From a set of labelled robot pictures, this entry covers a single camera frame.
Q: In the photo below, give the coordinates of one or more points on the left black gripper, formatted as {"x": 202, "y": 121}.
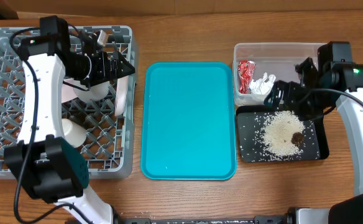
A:
{"x": 104, "y": 74}

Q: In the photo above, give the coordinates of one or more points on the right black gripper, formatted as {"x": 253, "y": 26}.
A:
{"x": 289, "y": 94}

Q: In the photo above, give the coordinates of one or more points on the white round plate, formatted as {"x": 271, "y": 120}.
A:
{"x": 121, "y": 95}

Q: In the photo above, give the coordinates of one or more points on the grey-green bowl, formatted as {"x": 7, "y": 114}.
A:
{"x": 95, "y": 93}

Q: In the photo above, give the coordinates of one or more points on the brown food scrap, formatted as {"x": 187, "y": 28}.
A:
{"x": 297, "y": 139}

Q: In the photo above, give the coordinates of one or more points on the white tissue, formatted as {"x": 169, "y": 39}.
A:
{"x": 262, "y": 86}

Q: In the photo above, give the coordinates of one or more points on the white rice pile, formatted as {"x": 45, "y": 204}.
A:
{"x": 278, "y": 133}

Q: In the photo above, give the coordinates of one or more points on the pink bowl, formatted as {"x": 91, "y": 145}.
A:
{"x": 68, "y": 93}

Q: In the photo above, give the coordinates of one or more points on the red snack wrapper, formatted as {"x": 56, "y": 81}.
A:
{"x": 245, "y": 71}

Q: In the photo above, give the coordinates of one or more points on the white paper cup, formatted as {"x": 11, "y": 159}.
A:
{"x": 74, "y": 133}

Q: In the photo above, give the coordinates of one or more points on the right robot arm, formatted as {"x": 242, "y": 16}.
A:
{"x": 334, "y": 82}

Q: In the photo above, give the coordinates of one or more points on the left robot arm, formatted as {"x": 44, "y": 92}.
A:
{"x": 48, "y": 162}

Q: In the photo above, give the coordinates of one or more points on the clear plastic waste bin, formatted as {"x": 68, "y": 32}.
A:
{"x": 278, "y": 58}

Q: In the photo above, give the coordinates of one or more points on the black food waste tray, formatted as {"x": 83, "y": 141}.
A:
{"x": 250, "y": 121}

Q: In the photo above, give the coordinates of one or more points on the grey plastic dishwasher rack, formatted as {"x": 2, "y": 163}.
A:
{"x": 108, "y": 148}

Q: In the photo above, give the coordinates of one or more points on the teal plastic tray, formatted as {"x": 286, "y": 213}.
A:
{"x": 188, "y": 127}

